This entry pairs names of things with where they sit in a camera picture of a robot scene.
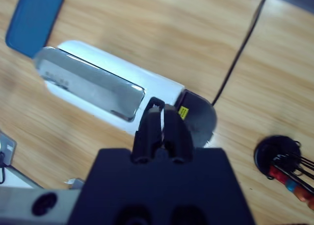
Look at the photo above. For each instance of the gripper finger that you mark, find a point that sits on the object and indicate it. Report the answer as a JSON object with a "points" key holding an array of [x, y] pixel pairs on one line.
{"points": [[147, 132], [177, 136]]}

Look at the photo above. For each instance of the white capsule coffee machine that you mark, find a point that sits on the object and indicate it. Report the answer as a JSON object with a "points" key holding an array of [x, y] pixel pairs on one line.
{"points": [[152, 85]]}

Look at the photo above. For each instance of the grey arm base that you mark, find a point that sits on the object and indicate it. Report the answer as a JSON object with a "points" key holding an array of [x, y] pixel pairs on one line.
{"points": [[7, 146]]}

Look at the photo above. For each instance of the red coffee capsule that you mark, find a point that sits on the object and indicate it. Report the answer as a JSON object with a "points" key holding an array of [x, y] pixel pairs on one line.
{"points": [[283, 179], [275, 172]]}

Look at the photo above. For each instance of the teal coffee capsule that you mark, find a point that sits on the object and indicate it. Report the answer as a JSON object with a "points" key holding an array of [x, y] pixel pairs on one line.
{"points": [[292, 185]]}

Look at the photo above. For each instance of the orange coffee capsule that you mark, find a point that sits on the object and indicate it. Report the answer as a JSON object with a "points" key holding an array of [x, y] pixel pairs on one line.
{"points": [[311, 205], [303, 194]]}

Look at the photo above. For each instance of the clear water tank grey lid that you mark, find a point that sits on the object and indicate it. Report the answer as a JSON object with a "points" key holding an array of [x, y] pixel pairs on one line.
{"points": [[201, 117]]}

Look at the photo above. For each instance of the white tape piece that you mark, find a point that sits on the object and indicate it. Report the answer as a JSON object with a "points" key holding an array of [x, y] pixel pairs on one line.
{"points": [[72, 182]]}

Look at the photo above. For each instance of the black capsule stand thin rods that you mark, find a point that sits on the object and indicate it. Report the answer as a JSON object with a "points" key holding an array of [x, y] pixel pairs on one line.
{"points": [[269, 149]]}

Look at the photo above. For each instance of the blue plastic tray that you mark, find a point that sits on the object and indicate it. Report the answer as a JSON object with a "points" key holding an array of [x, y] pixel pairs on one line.
{"points": [[32, 21]]}

